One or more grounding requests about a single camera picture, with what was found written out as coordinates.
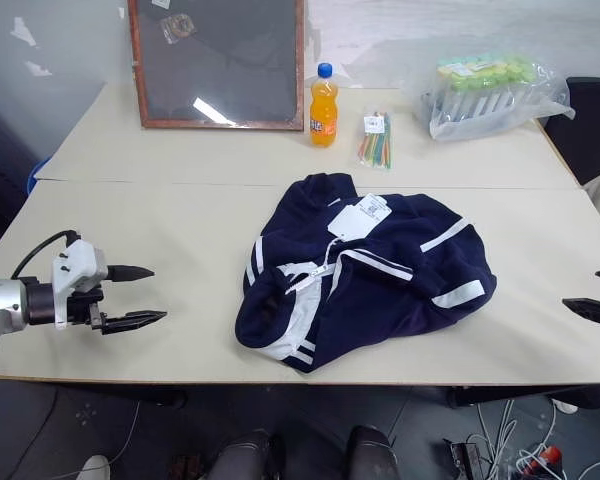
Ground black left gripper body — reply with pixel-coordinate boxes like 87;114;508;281
65;285;107;331

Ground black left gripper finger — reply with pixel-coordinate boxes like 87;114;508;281
106;264;156;283
101;309;168;336

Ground black chair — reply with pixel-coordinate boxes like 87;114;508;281
543;76;600;187

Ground white shoe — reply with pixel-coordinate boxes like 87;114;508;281
73;454;113;480

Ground red floor object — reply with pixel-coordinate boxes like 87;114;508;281
528;445;565;470

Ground dark rounded shape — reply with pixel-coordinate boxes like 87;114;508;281
205;428;287;480
346;424;401;480

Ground clear plastic bag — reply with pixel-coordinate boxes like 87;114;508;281
403;50;577;143

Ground black power strip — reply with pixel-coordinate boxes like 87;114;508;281
441;437;485;480

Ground navy white-striped zip jacket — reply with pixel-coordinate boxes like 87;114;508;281
233;172;499;375

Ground plain white hang tag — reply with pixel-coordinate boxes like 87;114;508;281
327;206;377;242

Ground wooden-framed dark board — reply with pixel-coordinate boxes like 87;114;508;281
126;0;307;133

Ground rack of green-capped tubes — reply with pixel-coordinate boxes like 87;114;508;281
421;51;537;124

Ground printed white hang tag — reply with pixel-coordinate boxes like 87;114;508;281
354;193;394;222

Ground orange soda bottle blue cap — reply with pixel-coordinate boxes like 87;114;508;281
308;62;341;149

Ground pack of coloured sticks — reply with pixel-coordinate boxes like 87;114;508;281
355;111;395;173

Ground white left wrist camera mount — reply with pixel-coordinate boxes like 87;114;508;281
51;240;110;330

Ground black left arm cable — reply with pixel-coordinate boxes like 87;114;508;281
10;229;82;281

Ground white floor cables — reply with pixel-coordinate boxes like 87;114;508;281
472;394;600;480

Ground small clear packet brown ring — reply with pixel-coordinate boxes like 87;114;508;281
161;13;197;38

